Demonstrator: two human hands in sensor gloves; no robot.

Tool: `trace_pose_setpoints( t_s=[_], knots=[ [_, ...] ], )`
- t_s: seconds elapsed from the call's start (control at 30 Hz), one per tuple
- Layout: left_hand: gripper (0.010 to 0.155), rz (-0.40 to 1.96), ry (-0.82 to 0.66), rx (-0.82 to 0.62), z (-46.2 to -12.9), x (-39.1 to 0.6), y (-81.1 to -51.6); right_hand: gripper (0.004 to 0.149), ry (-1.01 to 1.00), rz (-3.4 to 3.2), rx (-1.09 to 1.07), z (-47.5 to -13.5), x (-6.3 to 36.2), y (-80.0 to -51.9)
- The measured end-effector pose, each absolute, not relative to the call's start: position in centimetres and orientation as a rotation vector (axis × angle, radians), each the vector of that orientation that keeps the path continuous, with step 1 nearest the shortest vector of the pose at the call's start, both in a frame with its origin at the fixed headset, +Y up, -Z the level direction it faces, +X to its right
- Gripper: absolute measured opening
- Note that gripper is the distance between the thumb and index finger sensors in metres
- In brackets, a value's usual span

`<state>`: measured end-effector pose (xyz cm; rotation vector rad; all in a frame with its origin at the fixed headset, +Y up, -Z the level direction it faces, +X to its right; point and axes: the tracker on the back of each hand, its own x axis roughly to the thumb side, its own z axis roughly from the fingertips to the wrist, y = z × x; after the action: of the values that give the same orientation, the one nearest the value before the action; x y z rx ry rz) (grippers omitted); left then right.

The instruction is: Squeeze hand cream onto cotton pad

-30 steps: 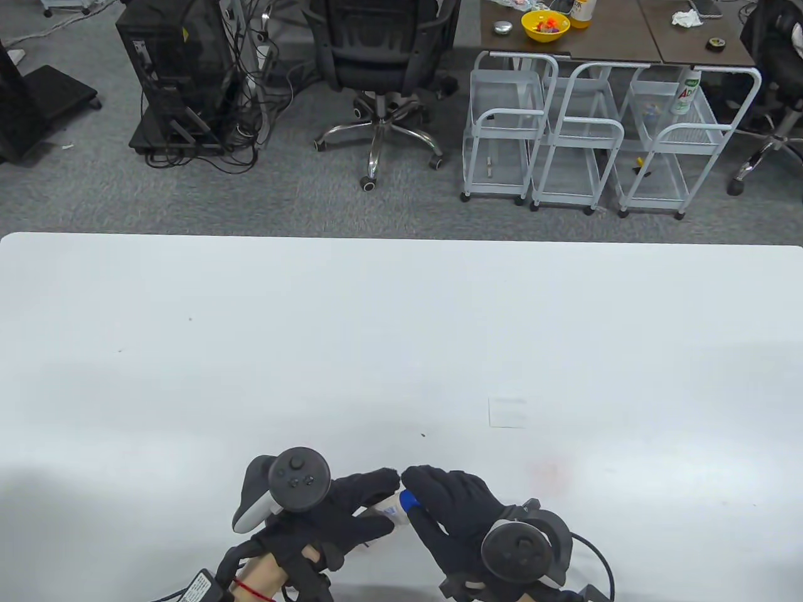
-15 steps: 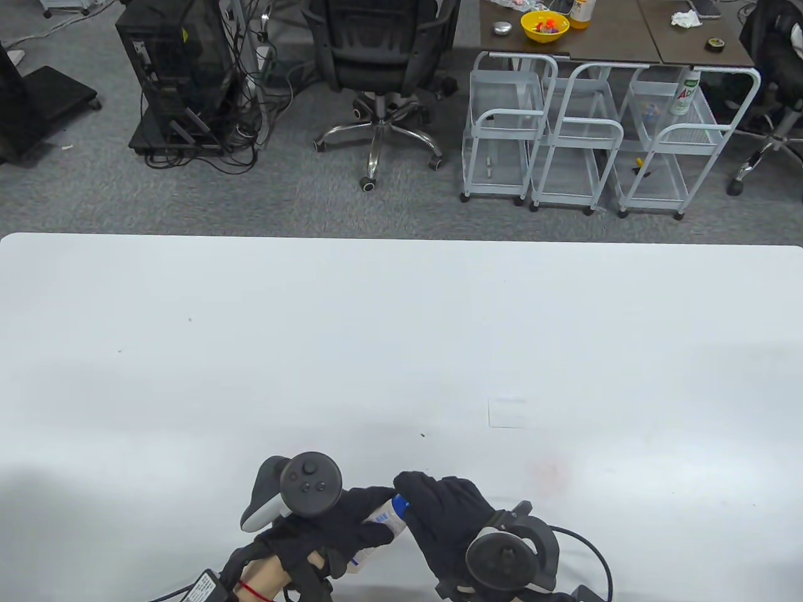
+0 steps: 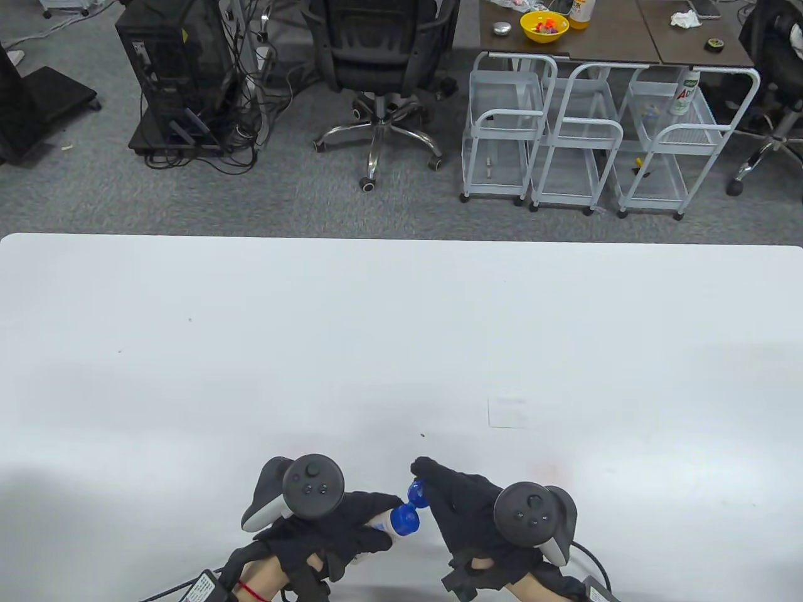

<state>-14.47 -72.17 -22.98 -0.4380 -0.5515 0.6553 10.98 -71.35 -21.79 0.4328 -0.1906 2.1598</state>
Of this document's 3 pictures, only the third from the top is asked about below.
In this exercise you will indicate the person's left hand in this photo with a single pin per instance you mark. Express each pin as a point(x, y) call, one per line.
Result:
point(332, 527)

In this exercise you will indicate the person's right hand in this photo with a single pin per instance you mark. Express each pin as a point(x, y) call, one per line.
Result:
point(464, 514)

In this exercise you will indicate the white hand cream tube blue cap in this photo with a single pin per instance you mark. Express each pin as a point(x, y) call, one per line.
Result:
point(406, 520)

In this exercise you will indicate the white cotton pad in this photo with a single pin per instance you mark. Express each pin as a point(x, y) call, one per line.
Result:
point(507, 412)

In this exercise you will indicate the person's left forearm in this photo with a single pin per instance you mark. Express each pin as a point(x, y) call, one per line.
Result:
point(263, 580)

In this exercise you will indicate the person's right forearm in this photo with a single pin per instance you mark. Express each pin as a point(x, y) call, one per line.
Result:
point(530, 589)

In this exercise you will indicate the grey black left hand controller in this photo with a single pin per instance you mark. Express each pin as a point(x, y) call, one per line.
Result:
point(312, 486)

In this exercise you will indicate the grey black hand controller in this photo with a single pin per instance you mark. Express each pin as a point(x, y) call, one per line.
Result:
point(530, 514)
point(312, 486)

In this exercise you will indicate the grey black right hand controller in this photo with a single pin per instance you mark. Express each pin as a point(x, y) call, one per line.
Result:
point(530, 514)

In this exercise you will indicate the black mesh office chair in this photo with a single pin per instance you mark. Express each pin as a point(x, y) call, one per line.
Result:
point(376, 56)

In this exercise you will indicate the white bottle green cap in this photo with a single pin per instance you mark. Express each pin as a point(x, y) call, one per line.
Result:
point(684, 94)

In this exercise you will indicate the silver round puck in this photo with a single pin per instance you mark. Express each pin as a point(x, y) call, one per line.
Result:
point(502, 29)

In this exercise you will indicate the yellow bowl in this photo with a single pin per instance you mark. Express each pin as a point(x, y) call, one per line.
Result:
point(542, 32)

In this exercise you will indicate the black computer tower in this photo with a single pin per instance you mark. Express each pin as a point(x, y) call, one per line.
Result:
point(175, 63)

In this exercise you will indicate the brown wooden table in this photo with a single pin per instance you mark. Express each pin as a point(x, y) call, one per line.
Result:
point(602, 41)
point(677, 47)

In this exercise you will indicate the black monitor stand base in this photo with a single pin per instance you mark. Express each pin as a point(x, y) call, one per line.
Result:
point(37, 106)

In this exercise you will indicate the orange juice bottle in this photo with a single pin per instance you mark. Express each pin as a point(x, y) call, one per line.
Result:
point(581, 14)

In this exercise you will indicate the crumpled white tissue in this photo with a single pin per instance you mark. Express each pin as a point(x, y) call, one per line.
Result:
point(685, 19)

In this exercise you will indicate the black swivel chair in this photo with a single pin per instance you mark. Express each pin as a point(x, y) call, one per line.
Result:
point(771, 50)

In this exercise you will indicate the black left wrist camera module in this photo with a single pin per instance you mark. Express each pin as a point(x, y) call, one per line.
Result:
point(207, 589)

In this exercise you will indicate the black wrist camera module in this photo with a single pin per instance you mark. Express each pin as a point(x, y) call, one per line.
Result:
point(207, 589)
point(601, 592)

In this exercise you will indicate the black right wrist camera module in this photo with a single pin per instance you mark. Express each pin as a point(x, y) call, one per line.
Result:
point(601, 592)

